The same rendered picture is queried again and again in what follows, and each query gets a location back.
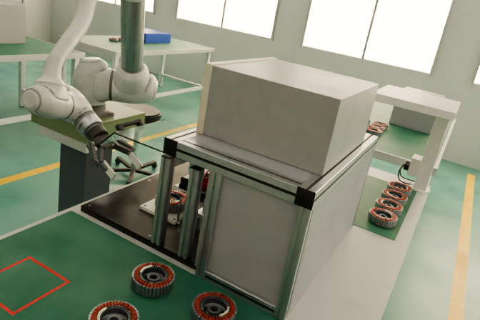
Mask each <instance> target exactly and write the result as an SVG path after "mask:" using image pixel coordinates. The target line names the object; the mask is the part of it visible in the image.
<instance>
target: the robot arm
mask: <svg viewBox="0 0 480 320"><path fill-rule="evenodd" d="M96 3H97V0H75V5H76V9H75V15H74V19H73V21H72V23H71V24H70V26H69V27H68V29H67V30H66V31H65V32H64V34H63V36H62V37H61V38H60V39H59V41H58V42H57V44H56V45H55V47H54V48H53V49H52V51H51V53H50V54H49V56H48V58H47V60H46V63H45V65H44V69H43V72H42V75H41V76H40V77H39V78H38V79H37V80H36V81H35V82H34V85H32V86H30V87H29V88H27V89H26V90H25V91H24V92H23V94H22V98H21V100H22V104H23V106H24V108H25V109H26V110H27V111H28V112H30V113H31V114H33V115H35V116H39V117H42V118H45V119H62V120H64V121H66V122H68V123H72V124H73V125H74V126H75V128H76V129H77V130H78V131H79V132H80V134H81V135H82V136H84V137H86V138H87V139H88V140H89V142H88V143H87V145H86V147H87V149H88V150H89V155H90V158H91V164H92V166H95V165H96V167H101V169H102V170H103V171H104V172H106V173H107V175H108V176H109V177H110V179H111V180H114V178H115V177H116V173H115V172H114V170H113V169H112V168H111V167H110V166H109V165H108V163H107V162H106V161H105V160H104V161H103V157H104V151H106V150H107V149H115V150H117V151H120V152H121V153H124V154H126V155H128V158H129V159H130V160H131V162H132V163H133V164H134V166H135V167H136V168H137V169H138V170H140V168H141V167H142V166H143V164H142V163H141V162H140V161H139V160H138V157H137V156H136V154H135V153H134V151H135V150H136V148H134V147H133V146H132V145H130V144H128V143H127V142H125V141H124V140H122V139H121V140H118V141H113V142H110V143H107V144H102V145H99V144H100V143H101V142H102V141H103V140H104V139H106V138H107V137H108V136H109V135H108V131H107V130H106V129H105V127H104V126H103V125H102V124H103V122H102V120H101V119H100V118H99V117H105V116H114V112H112V111H109V110H108V109H106V101H116V102H121V103H127V104H144V103H147V102H150V101H152V100H154V99H155V98H156V92H157V87H158V81H157V80H156V77H155V76H154V75H153V74H150V73H149V70H148V68H147V66H146V65H145V64H144V63H143V59H144V27H145V8H146V0H120V4H121V62H120V63H119V64H118V65H117V67H116V70H114V69H110V68H108V64H107V63H106V62H105V61H104V60H103V59H101V58H99V57H84V58H82V59H81V60H80V62H79V63H78V65H77V66H76V69H75V71H74V77H73V87H72V86H69V85H66V84H65V83H64V82H63V80H62V78H61V69H62V66H63V64H64V62H65V60H66V58H67V57H68V56H69V54H70V53H71V52H72V51H73V50H74V48H75V47H76V45H77V44H78V43H79V42H80V41H81V39H82V38H83V36H84V35H85V33H86V32H87V30H88V29H89V26H90V24H91V21H92V19H93V15H94V11H95V8H96ZM113 144H114V145H113ZM95 147H97V152H98V155H96V149H95Z"/></svg>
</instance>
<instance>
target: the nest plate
mask: <svg viewBox="0 0 480 320"><path fill-rule="evenodd" d="M140 209H142V210H144V211H147V212H149V213H150V214H153V215H154V213H155V199H152V200H151V201H148V202H146V203H145V204H142V205H141V206H140ZM177 214H178V213H173V212H172V213H170V212H169V215H168V222H169V223H171V224H174V225H175V224H176V222H177V220H176V219H177ZM183 216H184V211H181V212H180V215H179V222H180V221H182V220H183Z"/></svg>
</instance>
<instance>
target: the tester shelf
mask: <svg viewBox="0 0 480 320"><path fill-rule="evenodd" d="M377 140H378V136H376V135H373V134H368V133H365V137H364V141H363V142H362V143H361V144H360V145H358V146H357V147H356V148H355V149H354V150H353V151H352V152H350V153H349V154H348V155H347V156H345V157H344V158H343V159H342V160H341V161H340V162H339V163H337V164H336V165H335V166H333V167H332V168H331V169H330V170H328V171H327V172H326V173H325V174H324V175H323V176H319V175H318V174H314V173H311V172H309V171H306V170H303V169H300V168H297V167H295V166H292V165H289V164H285V163H283V162H281V161H277V160H275V159H271V158H269V157H267V156H263V155H261V154H257V153H255V152H252V151H249V150H246V149H243V148H241V147H238V146H234V145H232V144H229V143H226V142H224V141H220V140H218V139H215V138H212V137H210V136H206V135H204V134H199V133H196V128H194V129H190V130H187V131H183V132H181V133H177V134H174V135H171V136H167V137H164V148H163V153H165V154H168V155H171V156H174V157H176V158H178V159H181V160H184V161H187V162H189V163H191V164H194V165H197V166H200V167H202V168H204V169H207V170H209V171H212V172H214V173H217V174H220V175H222V176H225V177H227V178H230V179H233V180H234V181H238V182H240V183H243V184H246V185H247V186H250V187H253V188H255V189H258V190H260V191H263V192H266V193H268V194H271V195H273V196H276V197H279V198H280V199H283V200H286V201H289V202H291V203H293V204H296V205H298V206H301V207H304V208H305V209H308V210H312V209H313V208H314V207H315V206H316V205H317V204H318V203H319V202H320V201H321V200H322V199H323V198H324V197H325V196H326V195H327V194H328V193H329V192H330V191H331V190H332V189H333V188H334V187H335V186H336V185H337V184H338V183H339V182H341V181H342V180H343V179H344V178H345V177H346V176H347V175H348V174H349V173H350V172H351V171H352V170H353V169H354V168H355V167H356V166H357V165H358V164H359V163H360V162H361V161H362V160H363V159H364V158H365V157H366V156H367V155H368V154H369V153H370V152H371V151H372V150H373V149H375V148H376V143H377Z"/></svg>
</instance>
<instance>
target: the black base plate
mask: <svg viewBox="0 0 480 320"><path fill-rule="evenodd" d="M189 164H190V163H189V162H186V163H184V164H181V165H178V166H175V167H174V177H173V182H172V188H171V190H174V191H179V192H181V193H183V194H185V195H186V193H185V192H182V191H180V190H178V189H175V188H174V185H176V184H178V183H180V182H181V177H182V176H184V175H186V174H189V170H188V167H189ZM158 182H159V174H156V175H154V176H151V177H149V178H147V179H144V180H141V181H139V182H136V183H135V184H132V185H129V186H127V187H124V188H122V189H119V190H117V191H114V192H112V193H110V194H107V195H105V196H102V197H100V198H98V199H95V200H93V201H90V202H88V203H85V204H83V205H81V211H82V212H84V213H85V214H88V215H89V216H92V217H94V218H95V219H98V220H99V221H101V222H103V223H105V224H107V225H109V226H111V227H113V228H115V229H117V230H119V231H120V232H122V233H124V234H126V235H128V236H130V237H132V238H134V239H136V240H138V241H140V242H141V243H143V244H146V245H147V246H150V247H151V248H153V249H156V250H157V251H159V252H161V253H163V254H165V255H167V256H169V257H171V258H173V259H175V260H177V261H179V262H180V263H182V264H184V265H186V266H188V267H190V268H192V269H194V270H196V266H194V265H195V261H196V253H197V247H198V242H199V234H200V229H198V228H196V230H195V234H194V243H193V249H192V253H191V256H190V257H189V256H188V259H183V257H182V256H181V257H179V256H178V251H179V242H180V236H181V227H182V221H183V220H182V221H180V224H175V225H174V224H171V223H169V222H167V226H166V236H165V242H164V243H161V245H159V246H157V245H156V243H154V244H153V243H152V242H151V237H152V231H153V224H154V215H153V214H150V213H149V212H147V211H144V210H142V209H140V206H141V205H142V204H145V203H146V202H148V201H151V200H152V199H155V198H156V194H157V189H158Z"/></svg>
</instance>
